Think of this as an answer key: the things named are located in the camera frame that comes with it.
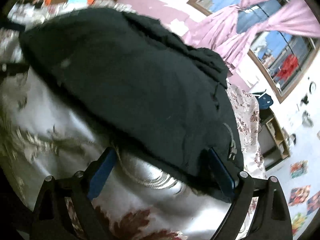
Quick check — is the wooden framed barred window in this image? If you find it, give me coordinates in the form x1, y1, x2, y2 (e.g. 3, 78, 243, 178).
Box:
188, 0, 319, 102

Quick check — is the red garment outside window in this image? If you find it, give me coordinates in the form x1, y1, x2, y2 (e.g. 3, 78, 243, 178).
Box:
275, 54, 298, 81

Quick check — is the wooden shelf desk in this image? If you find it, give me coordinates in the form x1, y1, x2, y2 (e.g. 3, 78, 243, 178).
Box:
258, 108, 291, 171

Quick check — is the round wall clock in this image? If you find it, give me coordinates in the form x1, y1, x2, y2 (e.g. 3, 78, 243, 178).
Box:
309, 81, 317, 94

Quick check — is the black zip jacket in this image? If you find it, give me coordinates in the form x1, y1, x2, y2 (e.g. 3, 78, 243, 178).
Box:
19, 8, 244, 203

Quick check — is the floral satin bedspread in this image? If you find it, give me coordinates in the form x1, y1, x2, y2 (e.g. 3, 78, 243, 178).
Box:
1, 2, 266, 239

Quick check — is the navy blue backpack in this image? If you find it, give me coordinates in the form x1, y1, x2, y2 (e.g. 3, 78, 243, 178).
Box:
253, 92, 273, 110

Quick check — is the colourful wall poster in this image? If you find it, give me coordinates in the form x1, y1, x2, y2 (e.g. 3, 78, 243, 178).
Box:
290, 160, 308, 179
288, 185, 311, 206

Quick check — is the pink satin curtain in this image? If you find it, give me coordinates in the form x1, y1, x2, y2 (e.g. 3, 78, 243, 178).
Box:
183, 0, 319, 69

